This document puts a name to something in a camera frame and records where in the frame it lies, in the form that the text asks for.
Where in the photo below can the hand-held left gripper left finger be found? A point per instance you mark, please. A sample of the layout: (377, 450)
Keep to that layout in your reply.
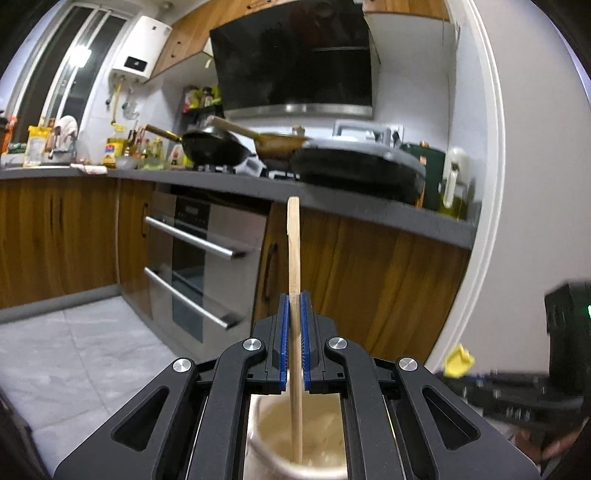
(285, 341)

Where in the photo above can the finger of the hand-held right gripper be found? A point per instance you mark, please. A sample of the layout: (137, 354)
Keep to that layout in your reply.
(526, 406)
(508, 379)

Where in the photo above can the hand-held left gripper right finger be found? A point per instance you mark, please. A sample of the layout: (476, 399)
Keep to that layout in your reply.
(304, 341)

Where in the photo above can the wooden chopstick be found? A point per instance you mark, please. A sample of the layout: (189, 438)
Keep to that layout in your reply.
(293, 254)

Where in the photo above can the white ceramic floral utensil holder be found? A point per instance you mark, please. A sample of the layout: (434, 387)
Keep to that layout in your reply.
(277, 443)

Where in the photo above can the person's right hand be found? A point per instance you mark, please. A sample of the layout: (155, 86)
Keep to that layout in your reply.
(559, 447)

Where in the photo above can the wooden base cabinets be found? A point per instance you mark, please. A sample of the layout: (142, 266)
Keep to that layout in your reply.
(378, 286)

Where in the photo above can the stainless steel oven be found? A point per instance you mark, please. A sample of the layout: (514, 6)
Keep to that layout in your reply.
(203, 263)

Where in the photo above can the grey kitchen countertop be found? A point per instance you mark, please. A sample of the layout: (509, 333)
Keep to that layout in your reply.
(286, 191)

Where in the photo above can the gas stove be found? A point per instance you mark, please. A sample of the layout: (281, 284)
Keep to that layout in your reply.
(244, 170)

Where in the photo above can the oil bottle with white cap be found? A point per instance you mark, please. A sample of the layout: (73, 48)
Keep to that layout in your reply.
(453, 184)

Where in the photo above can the black griddle pan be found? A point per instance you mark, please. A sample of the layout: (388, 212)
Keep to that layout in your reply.
(360, 168)

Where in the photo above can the dark green appliance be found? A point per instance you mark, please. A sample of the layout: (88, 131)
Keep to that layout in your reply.
(427, 175)

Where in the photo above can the black wok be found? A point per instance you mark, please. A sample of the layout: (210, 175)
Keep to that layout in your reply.
(214, 147)

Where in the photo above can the row of condiment bottles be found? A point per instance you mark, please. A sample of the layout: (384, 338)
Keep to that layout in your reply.
(143, 154)

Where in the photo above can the spice rack with packets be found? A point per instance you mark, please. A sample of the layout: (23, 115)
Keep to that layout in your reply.
(201, 104)

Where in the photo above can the white cloth on counter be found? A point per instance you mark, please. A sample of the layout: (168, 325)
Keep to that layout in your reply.
(92, 169)

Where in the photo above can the black range hood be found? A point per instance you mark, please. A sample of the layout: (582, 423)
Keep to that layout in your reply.
(295, 55)

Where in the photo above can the yellow gas pipe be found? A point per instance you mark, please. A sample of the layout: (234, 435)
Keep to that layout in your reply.
(114, 101)

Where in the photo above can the white towel on faucet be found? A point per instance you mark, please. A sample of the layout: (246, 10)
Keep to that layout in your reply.
(67, 129)

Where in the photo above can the yellow packet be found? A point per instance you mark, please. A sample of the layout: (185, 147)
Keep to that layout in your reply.
(36, 145)

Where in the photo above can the white water heater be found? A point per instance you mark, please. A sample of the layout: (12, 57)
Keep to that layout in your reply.
(138, 50)

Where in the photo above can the kitchen window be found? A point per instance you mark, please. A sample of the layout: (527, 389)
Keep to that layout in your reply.
(69, 69)

